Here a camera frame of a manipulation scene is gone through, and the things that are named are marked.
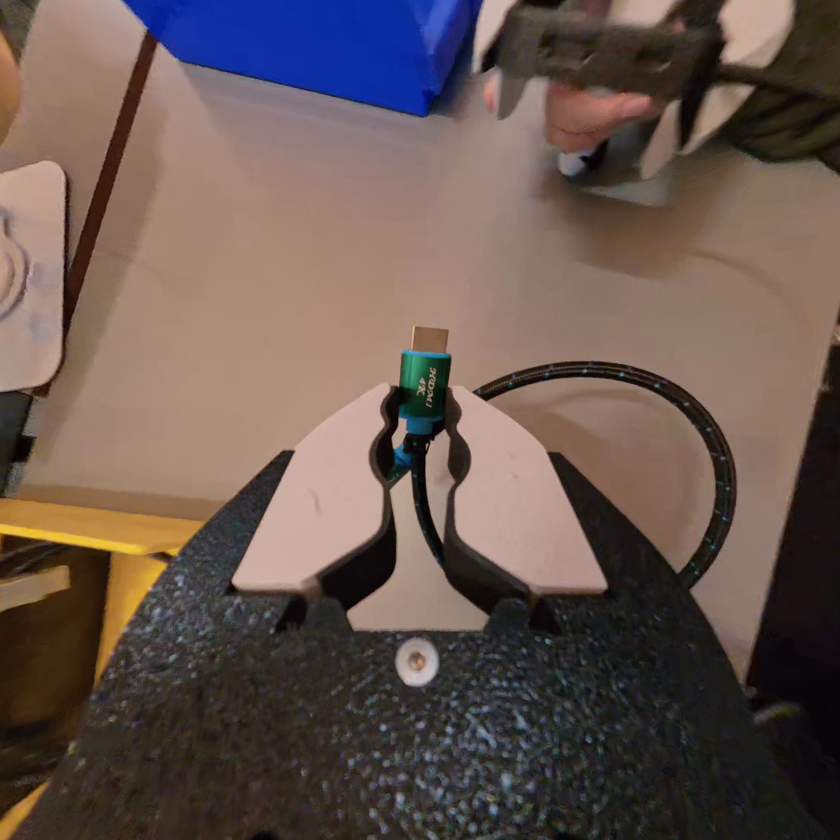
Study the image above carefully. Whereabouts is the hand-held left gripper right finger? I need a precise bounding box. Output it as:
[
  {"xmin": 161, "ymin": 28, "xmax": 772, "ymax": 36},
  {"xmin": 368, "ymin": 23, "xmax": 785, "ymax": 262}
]
[{"xmin": 441, "ymin": 385, "xmax": 609, "ymax": 614}]

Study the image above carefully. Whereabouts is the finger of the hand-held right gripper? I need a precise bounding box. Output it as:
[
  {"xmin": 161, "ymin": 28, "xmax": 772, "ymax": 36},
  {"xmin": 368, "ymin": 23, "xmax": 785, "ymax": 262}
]
[
  {"xmin": 497, "ymin": 66, "xmax": 527, "ymax": 121},
  {"xmin": 472, "ymin": 0, "xmax": 519, "ymax": 72}
]

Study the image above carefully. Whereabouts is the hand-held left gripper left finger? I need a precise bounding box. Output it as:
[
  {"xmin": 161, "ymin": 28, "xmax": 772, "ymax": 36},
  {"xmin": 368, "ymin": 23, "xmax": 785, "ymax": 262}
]
[{"xmin": 231, "ymin": 382, "xmax": 399, "ymax": 610}]

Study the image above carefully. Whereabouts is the green plug braided video cable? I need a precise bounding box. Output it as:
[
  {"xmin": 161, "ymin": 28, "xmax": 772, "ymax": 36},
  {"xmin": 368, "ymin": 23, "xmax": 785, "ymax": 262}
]
[{"xmin": 387, "ymin": 326, "xmax": 737, "ymax": 592}]

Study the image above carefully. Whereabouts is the person's right forearm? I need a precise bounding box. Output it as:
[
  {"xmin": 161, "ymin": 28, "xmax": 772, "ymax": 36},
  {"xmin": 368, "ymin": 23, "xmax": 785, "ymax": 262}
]
[{"xmin": 715, "ymin": 0, "xmax": 840, "ymax": 173}]

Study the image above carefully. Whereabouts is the grey desk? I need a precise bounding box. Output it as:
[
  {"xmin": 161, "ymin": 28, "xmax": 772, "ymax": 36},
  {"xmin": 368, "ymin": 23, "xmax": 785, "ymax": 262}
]
[{"xmin": 0, "ymin": 0, "xmax": 840, "ymax": 683}]

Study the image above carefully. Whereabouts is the person's right hand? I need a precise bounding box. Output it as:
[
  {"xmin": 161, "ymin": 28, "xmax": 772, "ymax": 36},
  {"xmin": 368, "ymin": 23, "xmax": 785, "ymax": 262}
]
[{"xmin": 545, "ymin": 85, "xmax": 664, "ymax": 155}]

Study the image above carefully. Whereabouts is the blue plastic bin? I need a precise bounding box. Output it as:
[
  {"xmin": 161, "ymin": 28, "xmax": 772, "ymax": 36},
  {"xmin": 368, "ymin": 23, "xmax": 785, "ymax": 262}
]
[{"xmin": 121, "ymin": 0, "xmax": 483, "ymax": 118}]

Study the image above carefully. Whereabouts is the yellow wooden shelf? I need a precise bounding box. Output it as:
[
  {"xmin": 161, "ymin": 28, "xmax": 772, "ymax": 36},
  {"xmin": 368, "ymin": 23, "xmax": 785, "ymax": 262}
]
[{"xmin": 0, "ymin": 497, "xmax": 206, "ymax": 840}]

